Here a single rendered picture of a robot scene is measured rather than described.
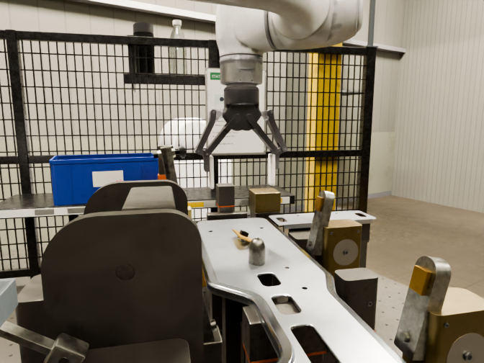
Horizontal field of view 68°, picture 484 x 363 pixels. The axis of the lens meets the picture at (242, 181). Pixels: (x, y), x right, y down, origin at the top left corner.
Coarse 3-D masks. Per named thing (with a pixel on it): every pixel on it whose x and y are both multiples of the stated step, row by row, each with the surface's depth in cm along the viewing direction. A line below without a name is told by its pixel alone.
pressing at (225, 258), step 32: (224, 224) 94; (256, 224) 94; (224, 256) 72; (288, 256) 72; (224, 288) 58; (256, 288) 58; (288, 288) 58; (320, 288) 58; (288, 320) 49; (320, 320) 49; (352, 320) 49; (288, 352) 41; (352, 352) 42; (384, 352) 42
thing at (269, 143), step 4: (248, 116) 75; (252, 116) 75; (248, 120) 75; (252, 120) 75; (252, 124) 76; (256, 124) 76; (256, 128) 76; (260, 128) 76; (256, 132) 77; (260, 132) 77; (260, 136) 78; (264, 136) 77; (264, 140) 77; (268, 140) 78; (268, 144) 78; (272, 144) 78; (268, 148) 80; (272, 148) 78; (276, 148) 78; (276, 152) 78; (280, 152) 78
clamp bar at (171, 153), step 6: (162, 150) 72; (168, 150) 72; (174, 150) 74; (180, 150) 74; (156, 156) 73; (162, 156) 72; (168, 156) 73; (174, 156) 74; (180, 156) 74; (168, 162) 73; (168, 168) 73; (174, 168) 73; (168, 174) 73; (174, 174) 74; (174, 180) 74
